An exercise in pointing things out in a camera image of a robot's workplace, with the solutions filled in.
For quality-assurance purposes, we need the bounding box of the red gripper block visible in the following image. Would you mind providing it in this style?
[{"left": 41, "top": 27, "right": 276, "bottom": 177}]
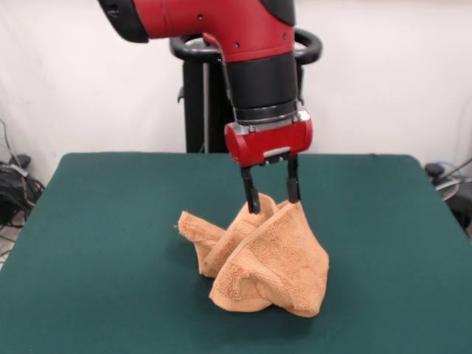
[{"left": 224, "top": 117, "right": 313, "bottom": 215}]

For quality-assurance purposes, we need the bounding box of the orange terry towel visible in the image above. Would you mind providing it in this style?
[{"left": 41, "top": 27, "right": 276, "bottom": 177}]
[{"left": 173, "top": 195, "right": 330, "bottom": 319}]

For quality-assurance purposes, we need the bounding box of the dark green table cloth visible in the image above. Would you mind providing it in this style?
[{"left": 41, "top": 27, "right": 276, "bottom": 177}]
[{"left": 0, "top": 153, "right": 472, "bottom": 354}]

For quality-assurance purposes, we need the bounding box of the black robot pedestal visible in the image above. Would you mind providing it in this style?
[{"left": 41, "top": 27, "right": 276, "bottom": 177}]
[{"left": 169, "top": 27, "right": 324, "bottom": 154}]

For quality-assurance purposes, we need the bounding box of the black cable tangle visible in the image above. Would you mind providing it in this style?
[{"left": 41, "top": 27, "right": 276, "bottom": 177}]
[{"left": 0, "top": 117, "right": 46, "bottom": 229}]

